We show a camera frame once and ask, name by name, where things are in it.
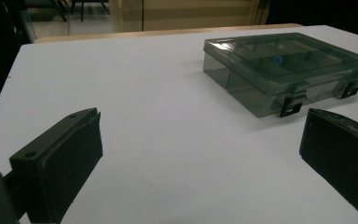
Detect black metal stand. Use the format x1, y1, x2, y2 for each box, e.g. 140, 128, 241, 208
48, 0, 111, 23

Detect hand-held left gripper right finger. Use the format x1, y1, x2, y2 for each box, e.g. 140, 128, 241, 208
298, 107, 358, 224

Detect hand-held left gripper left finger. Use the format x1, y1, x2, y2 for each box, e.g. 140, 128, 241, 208
8, 107, 103, 224

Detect smoky clear plastic storage box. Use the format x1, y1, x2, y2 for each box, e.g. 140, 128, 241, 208
202, 32, 358, 119

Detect beige wooden platform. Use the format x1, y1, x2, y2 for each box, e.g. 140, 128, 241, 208
108, 0, 271, 32

